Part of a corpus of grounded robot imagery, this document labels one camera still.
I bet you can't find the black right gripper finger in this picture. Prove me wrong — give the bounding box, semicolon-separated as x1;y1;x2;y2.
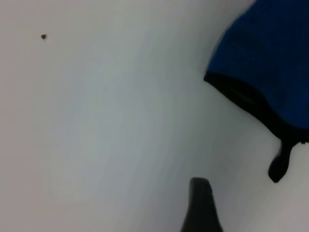
180;177;224;232

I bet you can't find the blue cloth with black trim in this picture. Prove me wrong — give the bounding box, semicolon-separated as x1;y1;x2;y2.
203;0;309;183

